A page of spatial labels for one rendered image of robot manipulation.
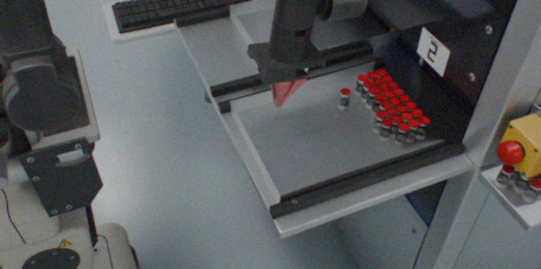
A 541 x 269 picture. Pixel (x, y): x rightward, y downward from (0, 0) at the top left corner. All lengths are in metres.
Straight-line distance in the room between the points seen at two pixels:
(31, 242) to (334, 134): 0.60
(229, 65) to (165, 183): 1.00
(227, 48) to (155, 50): 1.54
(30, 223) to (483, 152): 0.82
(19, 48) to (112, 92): 1.97
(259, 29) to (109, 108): 1.30
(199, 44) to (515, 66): 0.72
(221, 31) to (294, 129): 0.39
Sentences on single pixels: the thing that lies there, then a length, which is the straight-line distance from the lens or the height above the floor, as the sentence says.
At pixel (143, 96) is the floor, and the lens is 2.50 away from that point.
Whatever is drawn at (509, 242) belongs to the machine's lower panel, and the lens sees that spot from 1.48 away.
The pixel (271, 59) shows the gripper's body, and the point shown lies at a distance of 0.73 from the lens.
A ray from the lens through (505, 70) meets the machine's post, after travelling 0.92.
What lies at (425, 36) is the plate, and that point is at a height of 1.04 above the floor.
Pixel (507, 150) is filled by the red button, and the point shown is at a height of 1.01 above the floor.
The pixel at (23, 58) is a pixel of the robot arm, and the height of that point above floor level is 1.29.
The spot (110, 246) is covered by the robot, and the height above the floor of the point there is 0.28.
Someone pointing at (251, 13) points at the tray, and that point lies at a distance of 1.37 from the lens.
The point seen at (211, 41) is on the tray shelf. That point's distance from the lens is 1.28.
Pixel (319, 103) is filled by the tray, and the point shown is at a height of 0.88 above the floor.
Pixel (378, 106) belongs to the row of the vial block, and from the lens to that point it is 1.07.
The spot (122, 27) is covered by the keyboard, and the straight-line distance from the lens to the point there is 1.48.
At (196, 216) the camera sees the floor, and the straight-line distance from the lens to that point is 2.00.
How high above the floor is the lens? 1.63
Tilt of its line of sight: 44 degrees down
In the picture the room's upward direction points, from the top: straight up
